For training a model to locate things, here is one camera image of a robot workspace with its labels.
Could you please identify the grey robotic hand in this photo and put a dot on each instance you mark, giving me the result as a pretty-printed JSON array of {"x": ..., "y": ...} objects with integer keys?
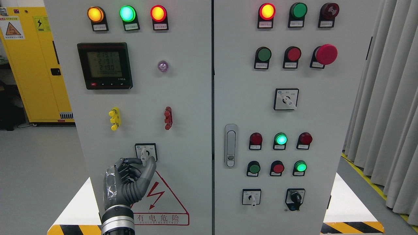
[{"x": 127, "y": 181}]

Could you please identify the rotary light switch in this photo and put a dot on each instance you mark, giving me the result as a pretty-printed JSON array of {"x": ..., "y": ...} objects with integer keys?
[{"x": 144, "y": 151}]

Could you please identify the silver black robot forearm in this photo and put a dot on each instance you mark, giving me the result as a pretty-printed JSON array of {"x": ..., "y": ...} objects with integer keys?
[{"x": 118, "y": 220}]

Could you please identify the red electric hazard triangle sticker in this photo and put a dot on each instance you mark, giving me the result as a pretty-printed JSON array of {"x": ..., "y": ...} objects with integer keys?
[{"x": 160, "y": 206}]

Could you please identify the yellow terminal connector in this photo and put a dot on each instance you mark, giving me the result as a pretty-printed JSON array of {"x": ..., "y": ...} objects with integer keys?
[{"x": 115, "y": 118}]

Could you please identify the red terminal connector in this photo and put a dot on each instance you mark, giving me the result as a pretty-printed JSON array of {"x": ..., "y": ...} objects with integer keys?
[{"x": 168, "y": 118}]

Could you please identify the black digital power meter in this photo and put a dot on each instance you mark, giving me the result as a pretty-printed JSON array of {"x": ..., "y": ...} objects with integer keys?
[{"x": 105, "y": 66}]

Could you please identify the small clear light bulb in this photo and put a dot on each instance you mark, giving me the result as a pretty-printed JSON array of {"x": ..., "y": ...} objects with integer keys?
[{"x": 163, "y": 66}]

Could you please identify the green push button lower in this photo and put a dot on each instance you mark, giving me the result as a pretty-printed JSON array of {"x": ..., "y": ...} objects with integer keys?
[{"x": 253, "y": 169}]

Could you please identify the dark red lamp lower left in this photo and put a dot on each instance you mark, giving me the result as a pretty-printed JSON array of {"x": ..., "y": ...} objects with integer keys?
[{"x": 255, "y": 141}]

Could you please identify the grey electrical control cabinet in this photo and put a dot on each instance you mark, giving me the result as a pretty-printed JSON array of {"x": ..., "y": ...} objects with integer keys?
[{"x": 210, "y": 47}]

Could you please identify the red push button lower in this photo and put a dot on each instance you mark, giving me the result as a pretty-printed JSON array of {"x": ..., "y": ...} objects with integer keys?
[{"x": 276, "y": 169}]

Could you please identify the red push button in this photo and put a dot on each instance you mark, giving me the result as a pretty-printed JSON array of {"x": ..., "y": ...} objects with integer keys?
[
  {"x": 276, "y": 169},
  {"x": 291, "y": 57}
]

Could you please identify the green lit lamp middle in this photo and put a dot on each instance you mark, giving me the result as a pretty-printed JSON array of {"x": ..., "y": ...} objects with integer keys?
[{"x": 280, "y": 141}]

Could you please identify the green indicator lamp left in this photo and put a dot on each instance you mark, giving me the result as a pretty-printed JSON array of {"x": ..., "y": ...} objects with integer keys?
[{"x": 129, "y": 18}]

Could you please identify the amber indicator lamp left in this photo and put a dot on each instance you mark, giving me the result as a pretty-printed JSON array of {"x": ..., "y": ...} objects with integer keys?
[{"x": 97, "y": 17}]

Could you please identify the red indicator lamp left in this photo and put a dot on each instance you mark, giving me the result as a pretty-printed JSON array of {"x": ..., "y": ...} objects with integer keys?
[{"x": 159, "y": 18}]

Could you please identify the green lit push button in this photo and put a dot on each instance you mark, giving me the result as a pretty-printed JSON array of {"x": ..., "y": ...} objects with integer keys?
[{"x": 300, "y": 168}]

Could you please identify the yellow safety storage cabinet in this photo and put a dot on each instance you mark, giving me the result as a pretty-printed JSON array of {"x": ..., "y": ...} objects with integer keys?
[{"x": 29, "y": 45}]

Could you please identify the dark red lamp lower right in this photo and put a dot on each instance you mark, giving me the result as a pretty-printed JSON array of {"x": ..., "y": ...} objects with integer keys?
[{"x": 304, "y": 140}]

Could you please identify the green push button upper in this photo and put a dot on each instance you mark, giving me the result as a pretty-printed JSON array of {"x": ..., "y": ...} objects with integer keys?
[{"x": 262, "y": 58}]

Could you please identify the red push button upper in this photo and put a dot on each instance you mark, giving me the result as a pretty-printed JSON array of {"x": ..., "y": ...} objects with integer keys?
[{"x": 291, "y": 57}]

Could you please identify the white platform with hazard stripes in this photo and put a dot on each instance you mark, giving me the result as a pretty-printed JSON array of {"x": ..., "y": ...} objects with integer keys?
[{"x": 346, "y": 214}]

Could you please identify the red lit lamp right door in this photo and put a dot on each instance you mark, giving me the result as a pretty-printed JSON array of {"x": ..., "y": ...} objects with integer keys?
[{"x": 266, "y": 13}]

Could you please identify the red emergency stop mushroom button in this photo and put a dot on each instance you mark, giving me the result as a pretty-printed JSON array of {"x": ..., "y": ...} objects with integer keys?
[{"x": 323, "y": 55}]

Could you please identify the green lamp top right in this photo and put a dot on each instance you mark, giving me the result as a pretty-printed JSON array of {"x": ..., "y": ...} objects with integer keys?
[{"x": 297, "y": 14}]

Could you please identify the grey curtain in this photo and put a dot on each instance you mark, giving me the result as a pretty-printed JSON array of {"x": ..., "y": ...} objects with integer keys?
[{"x": 382, "y": 137}]

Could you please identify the dark red buzzer lamp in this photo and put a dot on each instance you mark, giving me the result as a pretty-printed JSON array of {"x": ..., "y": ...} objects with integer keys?
[{"x": 327, "y": 15}]

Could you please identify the grey cabinet door handle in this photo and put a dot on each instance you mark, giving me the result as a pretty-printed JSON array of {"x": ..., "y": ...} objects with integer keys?
[{"x": 230, "y": 132}]

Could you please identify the lower small rotary switch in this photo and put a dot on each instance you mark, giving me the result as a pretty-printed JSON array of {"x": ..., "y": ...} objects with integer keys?
[{"x": 251, "y": 197}]

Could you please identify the black knob selector switch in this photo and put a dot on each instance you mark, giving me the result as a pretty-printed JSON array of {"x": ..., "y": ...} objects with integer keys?
[{"x": 294, "y": 198}]

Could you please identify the upper right rotary selector switch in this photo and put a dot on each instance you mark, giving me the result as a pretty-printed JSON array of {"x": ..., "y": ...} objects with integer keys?
[{"x": 285, "y": 99}]

